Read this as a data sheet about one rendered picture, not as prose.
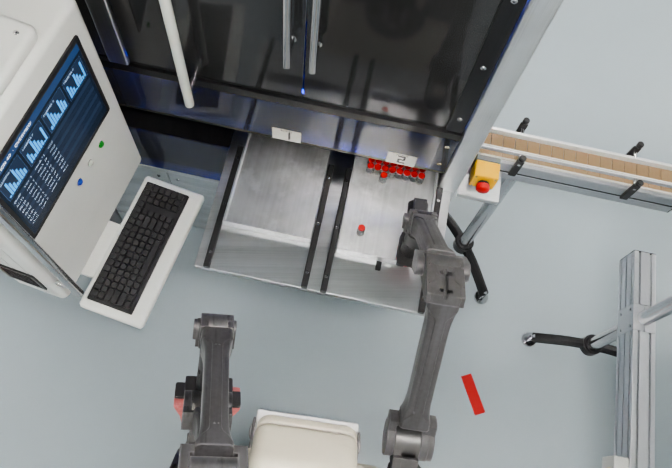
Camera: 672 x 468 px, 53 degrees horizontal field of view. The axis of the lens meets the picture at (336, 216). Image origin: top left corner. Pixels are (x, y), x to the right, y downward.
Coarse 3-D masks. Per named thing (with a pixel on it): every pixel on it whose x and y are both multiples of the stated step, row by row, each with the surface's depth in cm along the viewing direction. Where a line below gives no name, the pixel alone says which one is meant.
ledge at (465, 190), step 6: (468, 174) 210; (468, 180) 209; (498, 180) 210; (462, 186) 208; (468, 186) 208; (474, 186) 209; (498, 186) 209; (462, 192) 207; (468, 192) 208; (474, 192) 208; (492, 192) 208; (498, 192) 208; (468, 198) 208; (474, 198) 208; (480, 198) 207; (486, 198) 207; (492, 198) 207; (498, 198) 208
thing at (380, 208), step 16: (352, 176) 203; (368, 176) 207; (432, 176) 209; (352, 192) 204; (368, 192) 205; (384, 192) 205; (400, 192) 206; (416, 192) 206; (432, 192) 206; (352, 208) 202; (368, 208) 203; (384, 208) 203; (400, 208) 204; (432, 208) 201; (352, 224) 200; (368, 224) 201; (384, 224) 201; (400, 224) 201; (352, 240) 198; (368, 240) 199; (384, 240) 199; (368, 256) 195; (384, 256) 197
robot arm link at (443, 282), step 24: (432, 264) 132; (456, 264) 133; (432, 288) 128; (456, 288) 128; (432, 312) 128; (456, 312) 128; (432, 336) 130; (432, 360) 132; (432, 384) 135; (408, 408) 138; (384, 432) 145; (432, 432) 140; (432, 456) 140
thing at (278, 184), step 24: (264, 144) 209; (288, 144) 209; (240, 168) 204; (264, 168) 205; (288, 168) 206; (312, 168) 207; (240, 192) 202; (264, 192) 202; (288, 192) 203; (312, 192) 204; (240, 216) 199; (264, 216) 199; (288, 216) 200; (312, 216) 200
